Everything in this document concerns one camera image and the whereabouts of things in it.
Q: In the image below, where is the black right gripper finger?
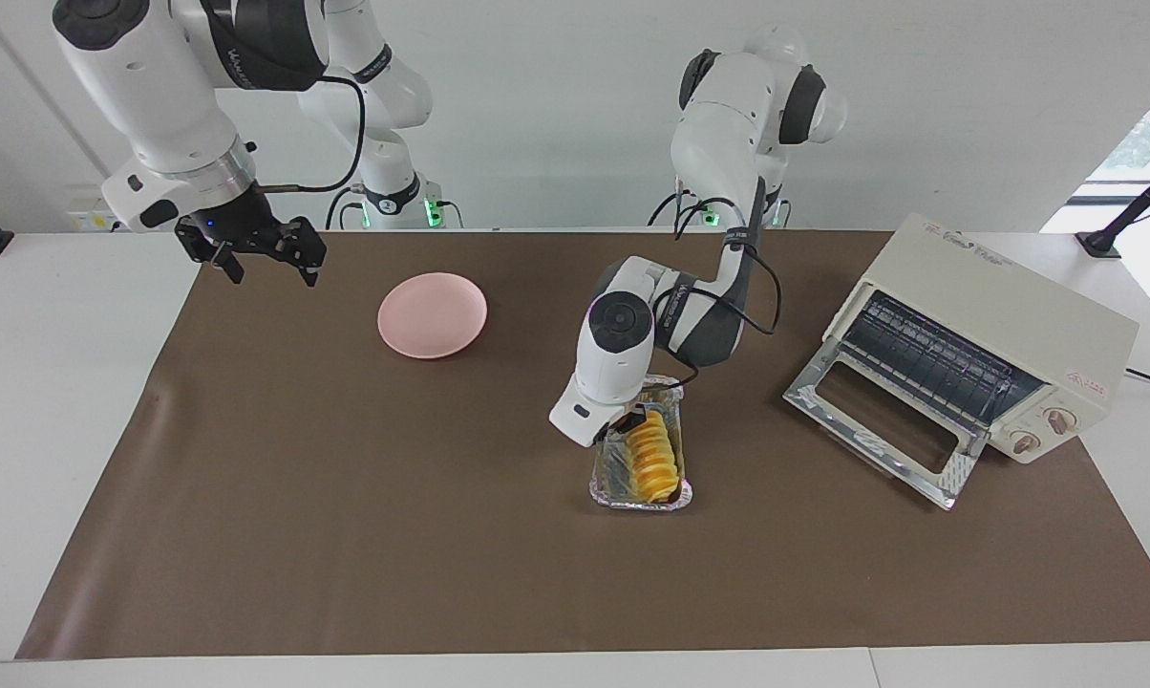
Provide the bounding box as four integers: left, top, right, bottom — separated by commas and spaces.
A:
287, 218, 328, 288
207, 244, 246, 285

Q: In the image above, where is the yellow ridged bread loaf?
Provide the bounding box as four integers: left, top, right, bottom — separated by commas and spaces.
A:
628, 411, 681, 504

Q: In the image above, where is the silver aluminium foil tray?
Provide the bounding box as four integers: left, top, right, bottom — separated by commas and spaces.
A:
589, 375, 692, 512

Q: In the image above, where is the glass oven door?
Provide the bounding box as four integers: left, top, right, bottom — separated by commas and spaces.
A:
782, 336, 989, 511

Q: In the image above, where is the cream toaster oven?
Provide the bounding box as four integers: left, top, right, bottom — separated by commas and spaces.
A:
823, 212, 1141, 466

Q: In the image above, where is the pink round plate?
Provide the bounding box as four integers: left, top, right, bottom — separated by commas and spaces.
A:
377, 272, 488, 360

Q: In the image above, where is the brown table mat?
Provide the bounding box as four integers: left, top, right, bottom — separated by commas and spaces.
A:
16, 229, 1150, 660

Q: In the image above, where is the black right base cable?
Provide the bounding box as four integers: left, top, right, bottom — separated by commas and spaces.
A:
325, 184, 368, 230

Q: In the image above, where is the black base cable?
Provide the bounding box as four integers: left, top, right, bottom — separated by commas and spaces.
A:
647, 189, 695, 228
325, 184, 368, 230

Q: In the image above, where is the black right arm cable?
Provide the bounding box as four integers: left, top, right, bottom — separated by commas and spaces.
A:
260, 76, 366, 197

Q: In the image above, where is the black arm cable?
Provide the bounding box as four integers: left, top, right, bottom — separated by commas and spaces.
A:
260, 76, 366, 197
669, 196, 782, 385

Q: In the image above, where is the white wall socket box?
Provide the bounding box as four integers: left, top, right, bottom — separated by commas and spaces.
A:
67, 205, 125, 233

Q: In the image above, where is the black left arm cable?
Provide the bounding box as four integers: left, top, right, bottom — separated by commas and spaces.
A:
669, 196, 782, 385

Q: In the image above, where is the black left base cable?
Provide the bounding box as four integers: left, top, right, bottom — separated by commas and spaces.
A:
647, 189, 695, 228

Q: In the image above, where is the black camera stand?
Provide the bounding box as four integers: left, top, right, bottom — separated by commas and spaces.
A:
1076, 153, 1150, 259

